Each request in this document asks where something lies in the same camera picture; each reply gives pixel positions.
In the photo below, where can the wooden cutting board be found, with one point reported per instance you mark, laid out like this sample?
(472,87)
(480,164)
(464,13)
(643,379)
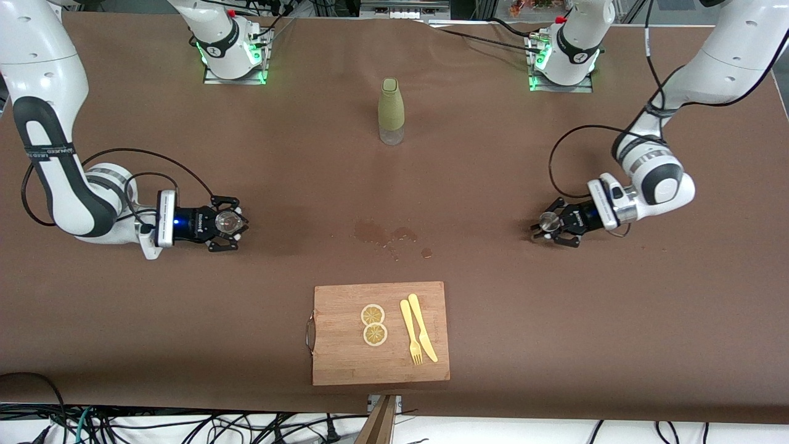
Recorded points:
(345,357)

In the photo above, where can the yellow plastic fork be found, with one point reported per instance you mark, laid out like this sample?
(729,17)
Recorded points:
(410,336)

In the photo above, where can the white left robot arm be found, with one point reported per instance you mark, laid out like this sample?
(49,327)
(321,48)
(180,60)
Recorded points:
(727,68)

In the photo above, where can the clear glass measuring cup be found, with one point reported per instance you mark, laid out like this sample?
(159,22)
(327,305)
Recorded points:
(229,222)

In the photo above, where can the wooden post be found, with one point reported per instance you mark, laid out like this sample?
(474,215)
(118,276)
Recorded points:
(379,425)

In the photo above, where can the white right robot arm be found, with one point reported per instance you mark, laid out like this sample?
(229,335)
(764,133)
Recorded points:
(43,61)

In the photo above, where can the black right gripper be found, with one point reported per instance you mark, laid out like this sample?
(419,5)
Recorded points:
(192,224)

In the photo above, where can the steel jigger shaker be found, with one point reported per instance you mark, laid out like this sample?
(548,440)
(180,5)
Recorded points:
(548,220)

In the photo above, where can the brown paper table cover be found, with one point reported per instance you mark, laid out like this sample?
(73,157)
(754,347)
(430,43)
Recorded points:
(154,320)

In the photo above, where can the small metal bracket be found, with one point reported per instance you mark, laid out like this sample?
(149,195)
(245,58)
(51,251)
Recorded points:
(372,401)

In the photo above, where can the grey power strip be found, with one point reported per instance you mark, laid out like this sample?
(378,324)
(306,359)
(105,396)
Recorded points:
(404,7)

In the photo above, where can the green sleeved glass bottle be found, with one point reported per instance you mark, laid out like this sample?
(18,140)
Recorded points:
(391,105)

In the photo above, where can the yellow plastic knife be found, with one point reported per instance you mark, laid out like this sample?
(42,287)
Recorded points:
(422,327)

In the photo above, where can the orange plastic items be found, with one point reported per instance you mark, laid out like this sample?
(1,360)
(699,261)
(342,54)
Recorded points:
(536,5)

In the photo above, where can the black power plug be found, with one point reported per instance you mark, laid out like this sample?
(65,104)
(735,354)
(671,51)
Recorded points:
(333,431)

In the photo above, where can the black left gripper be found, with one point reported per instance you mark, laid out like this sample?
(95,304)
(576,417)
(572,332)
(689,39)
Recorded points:
(577,218)

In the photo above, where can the lemon slice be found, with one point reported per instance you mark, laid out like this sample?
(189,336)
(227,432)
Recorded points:
(375,335)
(372,314)

